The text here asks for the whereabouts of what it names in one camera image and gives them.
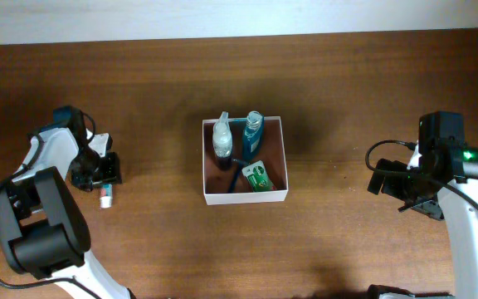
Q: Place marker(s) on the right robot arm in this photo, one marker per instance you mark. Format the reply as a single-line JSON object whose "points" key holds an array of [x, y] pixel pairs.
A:
{"points": [[441, 182]]}

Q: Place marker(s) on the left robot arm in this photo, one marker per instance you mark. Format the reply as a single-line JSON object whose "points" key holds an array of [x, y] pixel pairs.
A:
{"points": [[43, 233]]}

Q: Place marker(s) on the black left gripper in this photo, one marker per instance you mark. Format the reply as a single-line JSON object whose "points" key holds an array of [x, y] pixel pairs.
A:
{"points": [[113, 174]]}

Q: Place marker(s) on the teal toothpaste tube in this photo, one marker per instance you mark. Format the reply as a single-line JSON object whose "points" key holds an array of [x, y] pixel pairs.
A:
{"points": [[106, 196]]}

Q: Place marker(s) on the blue disposable razor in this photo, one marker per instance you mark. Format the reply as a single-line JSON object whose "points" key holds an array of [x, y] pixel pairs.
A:
{"points": [[240, 165]]}

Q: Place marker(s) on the green Dettol soap pack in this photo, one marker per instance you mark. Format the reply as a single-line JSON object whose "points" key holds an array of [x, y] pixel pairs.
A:
{"points": [[257, 177]]}

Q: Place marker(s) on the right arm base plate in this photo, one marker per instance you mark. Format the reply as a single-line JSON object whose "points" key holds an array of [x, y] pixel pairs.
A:
{"points": [[387, 292]]}

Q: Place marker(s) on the white cardboard box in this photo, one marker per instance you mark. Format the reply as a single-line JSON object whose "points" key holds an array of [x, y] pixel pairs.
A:
{"points": [[215, 182]]}

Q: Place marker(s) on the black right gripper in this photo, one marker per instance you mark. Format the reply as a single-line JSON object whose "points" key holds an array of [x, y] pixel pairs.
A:
{"points": [[390, 185]]}

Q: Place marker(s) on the blue mouthwash bottle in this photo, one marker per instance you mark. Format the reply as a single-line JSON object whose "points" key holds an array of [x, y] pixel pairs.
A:
{"points": [[251, 138]]}

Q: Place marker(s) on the clear spray bottle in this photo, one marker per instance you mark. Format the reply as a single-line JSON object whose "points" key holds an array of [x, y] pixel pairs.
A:
{"points": [[222, 142]]}

